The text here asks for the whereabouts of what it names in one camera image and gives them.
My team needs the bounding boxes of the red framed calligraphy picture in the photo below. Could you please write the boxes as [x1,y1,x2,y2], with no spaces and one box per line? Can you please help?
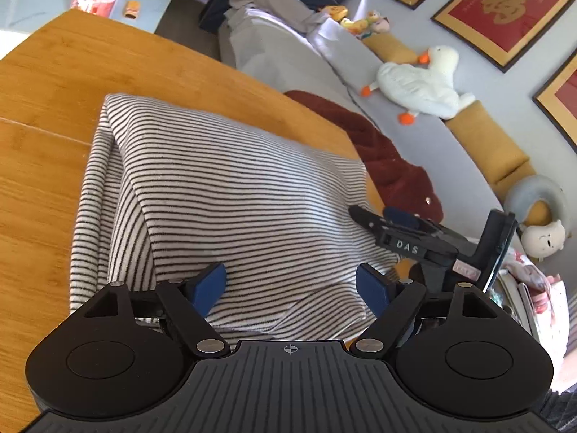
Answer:
[431,0,577,73]

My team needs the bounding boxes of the grey sofa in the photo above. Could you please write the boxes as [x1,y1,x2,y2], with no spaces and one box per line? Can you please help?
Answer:
[218,0,542,245]

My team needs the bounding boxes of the yellow chick plush toy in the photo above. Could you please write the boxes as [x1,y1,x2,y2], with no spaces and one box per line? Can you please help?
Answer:
[340,16,373,39]

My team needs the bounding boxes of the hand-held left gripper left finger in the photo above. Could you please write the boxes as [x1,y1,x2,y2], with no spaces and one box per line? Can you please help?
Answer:
[79,262,233,360]

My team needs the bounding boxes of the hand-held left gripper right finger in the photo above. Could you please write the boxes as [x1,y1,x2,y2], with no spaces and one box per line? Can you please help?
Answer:
[349,263,502,362]

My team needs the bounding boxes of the striped long-sleeve shirt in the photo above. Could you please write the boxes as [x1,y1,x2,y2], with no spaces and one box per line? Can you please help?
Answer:
[67,92,403,342]

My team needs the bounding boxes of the white doll head plush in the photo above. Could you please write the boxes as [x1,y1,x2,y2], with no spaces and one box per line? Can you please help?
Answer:
[520,219,567,261]

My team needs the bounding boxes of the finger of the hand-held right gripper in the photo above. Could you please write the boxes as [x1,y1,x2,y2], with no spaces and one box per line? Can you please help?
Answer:
[382,206,427,231]
[348,205,384,236]

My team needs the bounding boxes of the beige blanket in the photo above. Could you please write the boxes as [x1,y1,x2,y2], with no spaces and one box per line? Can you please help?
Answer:
[224,0,338,35]

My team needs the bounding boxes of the yellow cushion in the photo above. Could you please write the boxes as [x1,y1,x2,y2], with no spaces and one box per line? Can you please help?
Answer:
[362,33,421,65]
[445,101,538,187]

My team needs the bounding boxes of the red fluffy coat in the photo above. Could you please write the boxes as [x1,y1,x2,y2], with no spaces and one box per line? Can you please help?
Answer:
[284,90,445,223]

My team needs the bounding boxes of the grey neck pillow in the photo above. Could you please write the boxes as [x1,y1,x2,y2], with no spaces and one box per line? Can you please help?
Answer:
[502,173,570,236]

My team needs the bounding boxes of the doll plush toy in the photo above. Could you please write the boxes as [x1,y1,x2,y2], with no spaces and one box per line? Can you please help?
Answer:
[366,9,391,35]

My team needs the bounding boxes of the white goose plush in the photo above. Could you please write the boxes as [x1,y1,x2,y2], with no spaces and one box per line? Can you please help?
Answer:
[360,45,477,126]

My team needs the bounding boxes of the grey knitted cloth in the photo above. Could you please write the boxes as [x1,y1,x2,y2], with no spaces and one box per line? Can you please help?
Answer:
[536,387,577,433]

